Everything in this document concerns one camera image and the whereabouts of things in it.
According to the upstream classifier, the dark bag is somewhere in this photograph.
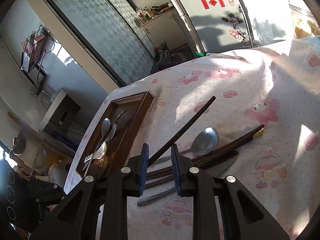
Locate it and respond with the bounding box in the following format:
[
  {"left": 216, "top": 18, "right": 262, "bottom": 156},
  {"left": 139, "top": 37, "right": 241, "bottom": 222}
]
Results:
[{"left": 152, "top": 39, "right": 175, "bottom": 68}]

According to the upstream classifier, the white sink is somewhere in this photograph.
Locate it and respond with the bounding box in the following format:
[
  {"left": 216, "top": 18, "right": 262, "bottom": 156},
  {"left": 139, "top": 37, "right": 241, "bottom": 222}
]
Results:
[{"left": 40, "top": 89, "right": 68, "bottom": 128}]

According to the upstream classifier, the glass jar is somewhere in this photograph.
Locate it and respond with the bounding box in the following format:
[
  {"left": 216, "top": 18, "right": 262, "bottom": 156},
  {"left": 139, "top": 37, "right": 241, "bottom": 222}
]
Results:
[{"left": 289, "top": 4, "right": 320, "bottom": 39}]

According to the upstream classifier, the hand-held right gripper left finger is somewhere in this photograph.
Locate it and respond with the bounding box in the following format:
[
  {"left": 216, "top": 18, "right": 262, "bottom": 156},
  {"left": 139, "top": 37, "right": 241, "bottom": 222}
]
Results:
[{"left": 29, "top": 143, "right": 150, "bottom": 240}]

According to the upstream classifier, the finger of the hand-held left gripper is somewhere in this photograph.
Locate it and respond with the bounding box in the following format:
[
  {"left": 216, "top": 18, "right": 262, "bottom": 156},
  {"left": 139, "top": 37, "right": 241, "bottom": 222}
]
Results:
[{"left": 27, "top": 177, "right": 67, "bottom": 204}]

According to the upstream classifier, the patterned sliding door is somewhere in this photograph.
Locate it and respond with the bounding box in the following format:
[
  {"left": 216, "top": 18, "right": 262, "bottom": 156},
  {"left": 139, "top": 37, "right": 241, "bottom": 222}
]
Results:
[{"left": 35, "top": 0, "right": 163, "bottom": 87}]

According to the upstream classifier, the metal faucet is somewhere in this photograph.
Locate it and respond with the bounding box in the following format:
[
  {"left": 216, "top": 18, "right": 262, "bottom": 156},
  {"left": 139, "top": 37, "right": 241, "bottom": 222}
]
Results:
[{"left": 30, "top": 87, "right": 49, "bottom": 104}]

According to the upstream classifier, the metal cake server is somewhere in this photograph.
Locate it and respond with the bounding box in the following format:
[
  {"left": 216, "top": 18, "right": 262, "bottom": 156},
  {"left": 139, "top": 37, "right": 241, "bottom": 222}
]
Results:
[{"left": 137, "top": 152, "right": 239, "bottom": 207}]

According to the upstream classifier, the blue packet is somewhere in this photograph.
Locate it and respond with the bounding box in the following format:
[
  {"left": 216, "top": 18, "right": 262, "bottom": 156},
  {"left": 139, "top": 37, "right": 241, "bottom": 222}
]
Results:
[{"left": 299, "top": 34, "right": 320, "bottom": 48}]

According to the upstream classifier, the black wire wall rack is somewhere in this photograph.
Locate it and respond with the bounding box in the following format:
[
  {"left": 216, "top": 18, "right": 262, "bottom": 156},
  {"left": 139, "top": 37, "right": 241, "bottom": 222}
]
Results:
[{"left": 20, "top": 25, "right": 49, "bottom": 72}]

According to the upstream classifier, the silver fridge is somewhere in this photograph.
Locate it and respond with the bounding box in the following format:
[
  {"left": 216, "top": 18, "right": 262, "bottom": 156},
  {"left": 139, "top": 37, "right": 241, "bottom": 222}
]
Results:
[{"left": 156, "top": 0, "right": 253, "bottom": 53}]

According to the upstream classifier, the dark wooden tray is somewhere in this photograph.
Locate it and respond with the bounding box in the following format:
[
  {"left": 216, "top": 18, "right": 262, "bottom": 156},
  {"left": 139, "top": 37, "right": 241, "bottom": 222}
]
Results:
[{"left": 75, "top": 91, "right": 154, "bottom": 179}]

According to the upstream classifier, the metal pot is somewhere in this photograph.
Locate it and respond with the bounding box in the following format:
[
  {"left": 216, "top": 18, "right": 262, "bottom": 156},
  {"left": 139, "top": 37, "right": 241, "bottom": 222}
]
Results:
[{"left": 10, "top": 130, "right": 27, "bottom": 157}]

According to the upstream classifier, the white ceramic spoon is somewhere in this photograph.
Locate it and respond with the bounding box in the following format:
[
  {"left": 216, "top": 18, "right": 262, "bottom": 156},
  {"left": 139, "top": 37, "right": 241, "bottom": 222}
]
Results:
[{"left": 84, "top": 141, "right": 108, "bottom": 165}]

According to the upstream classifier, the black crate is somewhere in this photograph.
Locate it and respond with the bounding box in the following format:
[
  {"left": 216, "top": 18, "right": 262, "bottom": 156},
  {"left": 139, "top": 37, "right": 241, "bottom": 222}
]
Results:
[{"left": 44, "top": 96, "right": 82, "bottom": 137}]

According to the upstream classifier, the black wok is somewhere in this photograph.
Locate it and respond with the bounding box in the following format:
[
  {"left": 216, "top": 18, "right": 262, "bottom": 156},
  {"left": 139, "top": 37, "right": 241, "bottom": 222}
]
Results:
[{"left": 152, "top": 2, "right": 169, "bottom": 12}]

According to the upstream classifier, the white kitchen cabinet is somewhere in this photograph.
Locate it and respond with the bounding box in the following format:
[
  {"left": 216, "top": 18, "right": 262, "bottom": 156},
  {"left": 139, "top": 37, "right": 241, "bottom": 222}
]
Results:
[{"left": 140, "top": 7, "right": 187, "bottom": 52}]

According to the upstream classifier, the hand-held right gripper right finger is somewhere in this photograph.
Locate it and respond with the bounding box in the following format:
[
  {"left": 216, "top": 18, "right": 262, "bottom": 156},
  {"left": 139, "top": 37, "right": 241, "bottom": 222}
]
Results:
[{"left": 171, "top": 144, "right": 292, "bottom": 240}]

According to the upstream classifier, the metal fork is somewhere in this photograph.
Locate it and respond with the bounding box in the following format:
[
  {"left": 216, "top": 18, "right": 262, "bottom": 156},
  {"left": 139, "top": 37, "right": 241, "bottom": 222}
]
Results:
[{"left": 82, "top": 122, "right": 118, "bottom": 179}]

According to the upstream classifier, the small metal spoon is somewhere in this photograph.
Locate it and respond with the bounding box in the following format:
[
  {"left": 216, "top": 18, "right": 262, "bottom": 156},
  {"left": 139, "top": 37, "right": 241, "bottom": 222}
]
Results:
[{"left": 86, "top": 117, "right": 111, "bottom": 160}]

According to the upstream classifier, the large metal spoon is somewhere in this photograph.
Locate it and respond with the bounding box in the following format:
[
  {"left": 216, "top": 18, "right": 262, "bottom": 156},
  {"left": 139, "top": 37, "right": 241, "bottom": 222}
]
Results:
[{"left": 152, "top": 127, "right": 220, "bottom": 165}]

